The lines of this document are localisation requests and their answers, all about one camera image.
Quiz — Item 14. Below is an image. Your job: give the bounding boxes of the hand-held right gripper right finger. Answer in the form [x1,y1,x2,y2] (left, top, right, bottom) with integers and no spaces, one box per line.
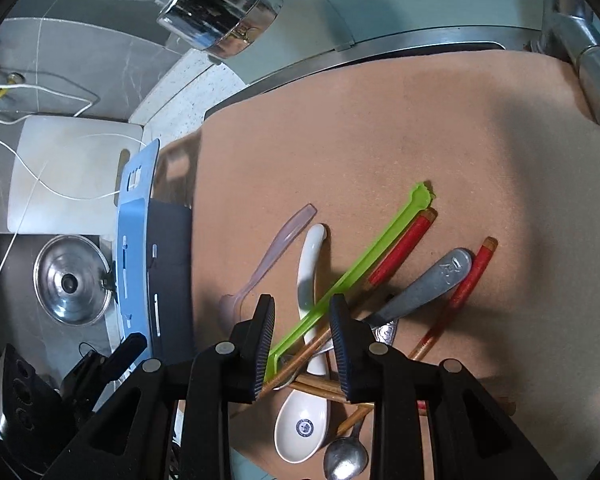
[328,294,588,480]

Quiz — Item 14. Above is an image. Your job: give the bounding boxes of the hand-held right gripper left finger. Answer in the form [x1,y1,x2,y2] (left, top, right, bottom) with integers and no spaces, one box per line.
[45,294,276,480]

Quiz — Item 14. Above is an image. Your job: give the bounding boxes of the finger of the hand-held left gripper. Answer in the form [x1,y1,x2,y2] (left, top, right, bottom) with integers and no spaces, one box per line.
[60,332,148,411]

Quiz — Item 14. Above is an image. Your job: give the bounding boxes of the plain white ceramic spoon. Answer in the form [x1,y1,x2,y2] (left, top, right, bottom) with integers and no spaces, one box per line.
[296,223,329,377]

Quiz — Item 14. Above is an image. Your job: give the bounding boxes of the small metal spoon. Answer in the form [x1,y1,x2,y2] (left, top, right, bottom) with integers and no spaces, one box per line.
[323,407,370,480]

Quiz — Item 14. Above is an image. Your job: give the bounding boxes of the blue plastic utensil tray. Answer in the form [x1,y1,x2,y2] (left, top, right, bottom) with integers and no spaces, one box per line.
[114,139,195,361]

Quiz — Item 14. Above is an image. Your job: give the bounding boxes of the green plastic long-handled spoon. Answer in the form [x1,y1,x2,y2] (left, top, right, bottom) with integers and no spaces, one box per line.
[266,182,437,377]

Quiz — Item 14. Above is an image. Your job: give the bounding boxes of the white ceramic spoon blue emblem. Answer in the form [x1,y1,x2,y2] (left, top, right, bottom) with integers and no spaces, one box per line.
[273,387,329,464]

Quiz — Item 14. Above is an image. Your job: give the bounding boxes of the stainless steel pot lid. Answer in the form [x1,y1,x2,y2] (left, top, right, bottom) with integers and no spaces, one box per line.
[33,234,118,327]

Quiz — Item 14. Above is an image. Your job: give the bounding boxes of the translucent pink plastic spoon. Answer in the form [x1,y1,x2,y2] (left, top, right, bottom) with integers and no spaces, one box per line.
[219,203,317,322]

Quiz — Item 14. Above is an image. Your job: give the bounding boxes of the white cutting board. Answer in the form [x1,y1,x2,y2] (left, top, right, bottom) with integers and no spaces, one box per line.
[6,115,147,236]

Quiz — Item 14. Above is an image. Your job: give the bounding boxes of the beige mat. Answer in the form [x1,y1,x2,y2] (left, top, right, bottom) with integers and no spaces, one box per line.
[192,42,600,480]

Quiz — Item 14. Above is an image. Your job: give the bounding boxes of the stainless steel sink rim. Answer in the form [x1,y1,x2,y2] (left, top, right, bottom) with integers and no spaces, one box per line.
[204,29,506,121]

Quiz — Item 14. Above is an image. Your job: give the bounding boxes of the chrome faucet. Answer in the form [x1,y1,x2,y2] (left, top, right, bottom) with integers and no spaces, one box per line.
[540,0,600,128]

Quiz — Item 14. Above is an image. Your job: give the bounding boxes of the red-handled wooden chopstick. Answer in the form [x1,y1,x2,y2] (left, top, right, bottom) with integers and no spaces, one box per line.
[336,236,499,436]
[294,373,350,395]
[257,207,437,397]

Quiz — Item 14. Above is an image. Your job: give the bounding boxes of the metal fork wide grey handle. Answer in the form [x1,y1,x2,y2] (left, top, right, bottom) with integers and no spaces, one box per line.
[272,248,474,391]

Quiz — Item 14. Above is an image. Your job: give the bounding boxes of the thin white cable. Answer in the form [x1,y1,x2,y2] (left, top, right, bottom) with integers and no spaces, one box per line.
[0,132,148,301]

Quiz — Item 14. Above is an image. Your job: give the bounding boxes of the looped white cable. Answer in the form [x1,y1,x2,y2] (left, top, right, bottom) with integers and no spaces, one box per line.
[0,72,101,126]

